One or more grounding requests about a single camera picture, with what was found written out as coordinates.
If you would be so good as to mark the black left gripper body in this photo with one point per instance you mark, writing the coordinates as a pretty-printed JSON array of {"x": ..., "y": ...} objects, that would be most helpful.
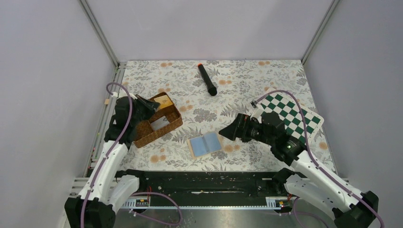
[{"x": 143, "y": 112}]

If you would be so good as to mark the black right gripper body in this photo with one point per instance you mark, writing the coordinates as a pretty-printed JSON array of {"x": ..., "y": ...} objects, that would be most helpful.
[{"x": 252, "y": 130}]

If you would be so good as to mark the beige leather card holder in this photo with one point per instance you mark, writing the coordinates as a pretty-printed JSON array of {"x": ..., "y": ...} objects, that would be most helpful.
[{"x": 205, "y": 144}]

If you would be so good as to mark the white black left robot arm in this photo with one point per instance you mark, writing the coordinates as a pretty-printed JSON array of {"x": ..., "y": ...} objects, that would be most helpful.
[{"x": 97, "y": 204}]

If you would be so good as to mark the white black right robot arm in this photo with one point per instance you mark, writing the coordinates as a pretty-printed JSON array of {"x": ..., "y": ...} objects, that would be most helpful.
[{"x": 346, "y": 205}]

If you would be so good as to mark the silver card in basket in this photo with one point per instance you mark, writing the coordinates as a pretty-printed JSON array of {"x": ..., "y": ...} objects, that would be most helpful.
[{"x": 159, "y": 123}]

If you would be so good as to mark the brown woven divided basket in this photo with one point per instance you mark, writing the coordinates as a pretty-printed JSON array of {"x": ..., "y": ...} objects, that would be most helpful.
[{"x": 145, "y": 133}]

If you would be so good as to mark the green white chessboard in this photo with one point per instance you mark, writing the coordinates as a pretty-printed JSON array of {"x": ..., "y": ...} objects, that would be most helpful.
[{"x": 296, "y": 118}]

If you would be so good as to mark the black microphone orange tip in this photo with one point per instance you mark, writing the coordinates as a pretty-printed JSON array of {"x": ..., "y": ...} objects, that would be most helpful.
[{"x": 211, "y": 88}]

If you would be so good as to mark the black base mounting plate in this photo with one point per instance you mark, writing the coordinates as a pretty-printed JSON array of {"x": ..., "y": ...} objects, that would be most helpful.
[{"x": 210, "y": 189}]

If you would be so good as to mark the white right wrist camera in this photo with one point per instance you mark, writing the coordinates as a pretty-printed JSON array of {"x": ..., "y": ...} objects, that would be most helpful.
[{"x": 257, "y": 109}]

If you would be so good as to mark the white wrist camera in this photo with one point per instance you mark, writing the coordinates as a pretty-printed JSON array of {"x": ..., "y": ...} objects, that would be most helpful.
[
  {"x": 257, "y": 109},
  {"x": 123, "y": 94}
]

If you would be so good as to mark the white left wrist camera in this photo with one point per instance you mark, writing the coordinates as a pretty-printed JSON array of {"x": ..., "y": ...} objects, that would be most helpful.
[{"x": 123, "y": 94}]

